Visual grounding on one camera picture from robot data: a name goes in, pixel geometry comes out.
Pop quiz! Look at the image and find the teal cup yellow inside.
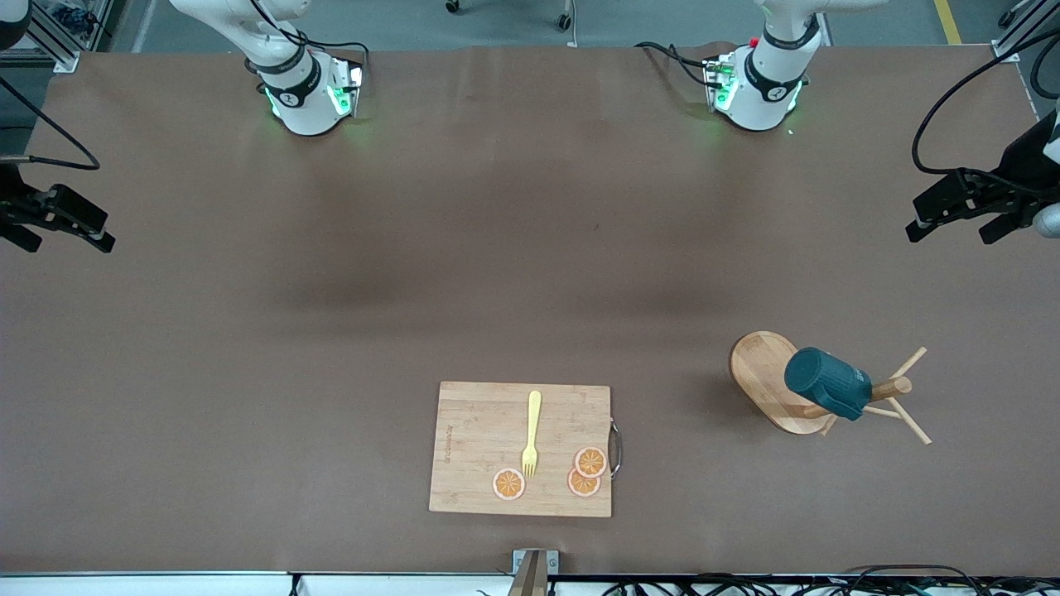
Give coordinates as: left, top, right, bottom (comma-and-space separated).
784, 347, 873, 421

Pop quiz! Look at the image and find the wooden mug tree rack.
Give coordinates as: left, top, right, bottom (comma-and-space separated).
730, 331, 932, 445

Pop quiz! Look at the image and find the dark blue bundle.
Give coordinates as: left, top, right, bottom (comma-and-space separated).
50, 4, 100, 38

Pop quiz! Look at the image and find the bamboo cutting board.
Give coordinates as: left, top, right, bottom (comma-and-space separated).
429, 381, 623, 518

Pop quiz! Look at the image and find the yellow plastic fork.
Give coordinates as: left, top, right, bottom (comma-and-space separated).
521, 391, 543, 479

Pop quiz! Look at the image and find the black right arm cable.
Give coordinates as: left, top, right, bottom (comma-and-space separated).
0, 77, 101, 171

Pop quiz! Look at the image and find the aluminium frame post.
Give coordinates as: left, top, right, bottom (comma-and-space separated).
991, 0, 1060, 64
17, 0, 113, 74

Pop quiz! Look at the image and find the black right base cable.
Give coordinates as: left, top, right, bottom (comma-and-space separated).
311, 33, 371, 60

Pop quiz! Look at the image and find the black base cable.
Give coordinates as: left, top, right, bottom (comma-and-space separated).
311, 33, 371, 60
636, 41, 713, 88

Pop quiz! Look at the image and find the black left base cable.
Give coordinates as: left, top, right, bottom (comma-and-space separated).
636, 41, 713, 88

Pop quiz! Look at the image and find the white table edge rail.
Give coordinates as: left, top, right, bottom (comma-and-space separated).
0, 571, 514, 596

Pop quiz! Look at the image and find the black cable tangle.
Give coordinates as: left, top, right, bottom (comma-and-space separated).
600, 565, 1060, 596

